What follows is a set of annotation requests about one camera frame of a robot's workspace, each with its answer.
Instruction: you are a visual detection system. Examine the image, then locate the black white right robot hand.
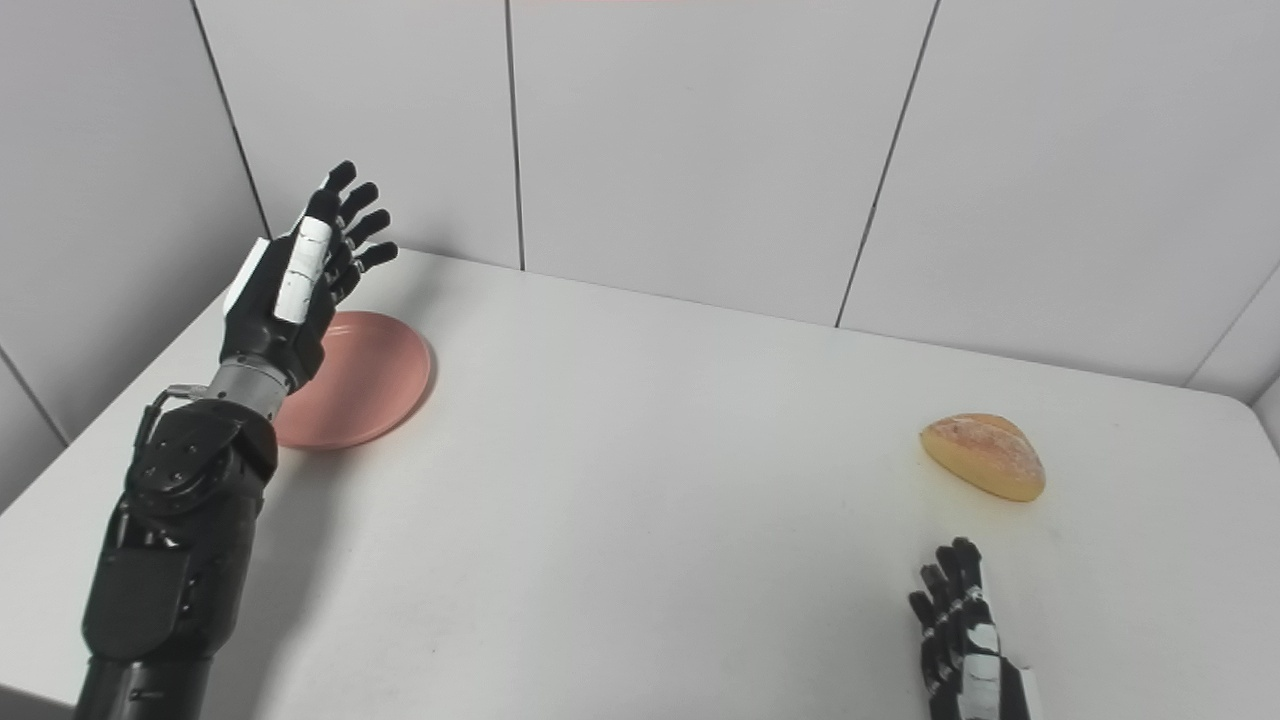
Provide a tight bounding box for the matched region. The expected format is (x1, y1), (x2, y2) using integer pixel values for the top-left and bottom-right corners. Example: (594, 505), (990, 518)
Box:
(908, 537), (1036, 720)

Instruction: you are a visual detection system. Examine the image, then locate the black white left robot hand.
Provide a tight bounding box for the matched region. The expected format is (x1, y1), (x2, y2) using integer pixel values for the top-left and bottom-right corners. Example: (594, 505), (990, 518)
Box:
(218, 160), (399, 393)

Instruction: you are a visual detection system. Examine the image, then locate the pink round plate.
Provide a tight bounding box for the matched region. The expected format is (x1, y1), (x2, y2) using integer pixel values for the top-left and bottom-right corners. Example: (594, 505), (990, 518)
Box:
(270, 310), (433, 451)

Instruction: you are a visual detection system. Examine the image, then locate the golden crusty bread roll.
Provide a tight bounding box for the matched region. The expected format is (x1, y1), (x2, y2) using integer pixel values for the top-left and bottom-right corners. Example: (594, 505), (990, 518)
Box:
(920, 413), (1047, 503)

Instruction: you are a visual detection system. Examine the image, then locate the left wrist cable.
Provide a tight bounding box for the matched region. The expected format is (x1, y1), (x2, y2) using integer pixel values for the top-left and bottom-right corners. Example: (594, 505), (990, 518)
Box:
(135, 384), (211, 446)

